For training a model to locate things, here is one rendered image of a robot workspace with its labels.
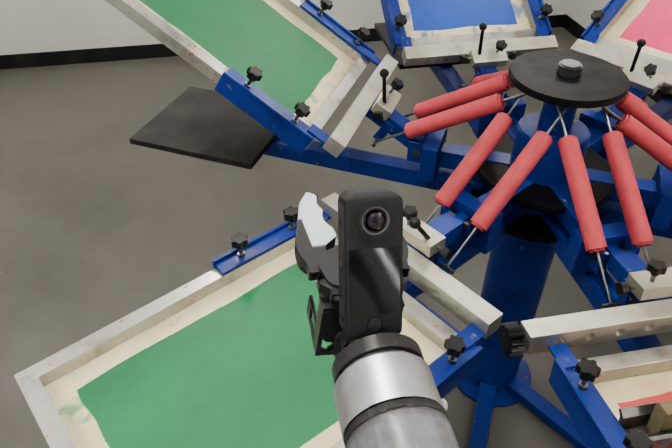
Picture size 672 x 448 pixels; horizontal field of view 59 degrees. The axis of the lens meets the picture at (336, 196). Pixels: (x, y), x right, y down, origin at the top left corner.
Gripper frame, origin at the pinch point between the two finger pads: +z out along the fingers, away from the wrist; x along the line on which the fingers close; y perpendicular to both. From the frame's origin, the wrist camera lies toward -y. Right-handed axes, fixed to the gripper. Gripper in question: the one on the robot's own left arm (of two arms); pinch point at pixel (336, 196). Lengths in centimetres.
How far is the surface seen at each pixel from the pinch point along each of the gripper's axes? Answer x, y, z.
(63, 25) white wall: -110, 153, 415
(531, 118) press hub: 82, 42, 92
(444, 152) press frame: 61, 58, 98
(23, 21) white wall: -138, 151, 415
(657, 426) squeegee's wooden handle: 67, 53, 1
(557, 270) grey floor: 155, 148, 135
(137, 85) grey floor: -56, 176, 368
